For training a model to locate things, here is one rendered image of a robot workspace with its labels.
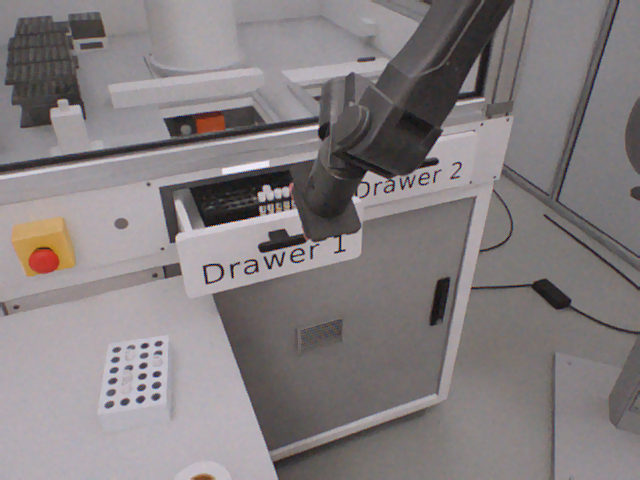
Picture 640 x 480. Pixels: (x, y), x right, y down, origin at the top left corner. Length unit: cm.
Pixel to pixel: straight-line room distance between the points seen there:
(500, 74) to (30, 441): 96
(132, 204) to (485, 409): 125
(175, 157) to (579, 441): 135
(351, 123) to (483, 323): 159
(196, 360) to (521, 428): 117
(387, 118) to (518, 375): 148
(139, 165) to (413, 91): 51
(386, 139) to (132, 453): 49
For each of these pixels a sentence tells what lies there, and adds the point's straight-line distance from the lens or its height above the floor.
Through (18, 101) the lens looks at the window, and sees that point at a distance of 87.
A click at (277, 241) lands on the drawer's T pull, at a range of 78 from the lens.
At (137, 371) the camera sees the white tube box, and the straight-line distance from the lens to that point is 78.
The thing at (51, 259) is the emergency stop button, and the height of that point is 88.
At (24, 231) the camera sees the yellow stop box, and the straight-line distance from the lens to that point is 91.
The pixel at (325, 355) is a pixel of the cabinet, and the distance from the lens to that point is 131.
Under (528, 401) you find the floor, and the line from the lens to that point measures 184.
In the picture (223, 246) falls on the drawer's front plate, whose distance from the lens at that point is 80.
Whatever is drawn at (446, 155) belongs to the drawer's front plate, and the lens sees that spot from 108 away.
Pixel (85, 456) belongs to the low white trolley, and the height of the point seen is 76.
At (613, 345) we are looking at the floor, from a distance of 213.
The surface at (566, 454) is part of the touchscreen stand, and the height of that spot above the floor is 3.
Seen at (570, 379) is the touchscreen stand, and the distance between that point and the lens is 191.
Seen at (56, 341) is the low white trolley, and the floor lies 76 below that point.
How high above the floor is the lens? 136
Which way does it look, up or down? 36 degrees down
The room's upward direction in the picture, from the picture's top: straight up
